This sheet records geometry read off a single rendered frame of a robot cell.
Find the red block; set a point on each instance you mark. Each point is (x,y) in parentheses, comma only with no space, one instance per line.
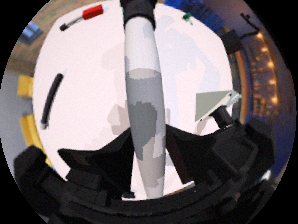
(96,10)

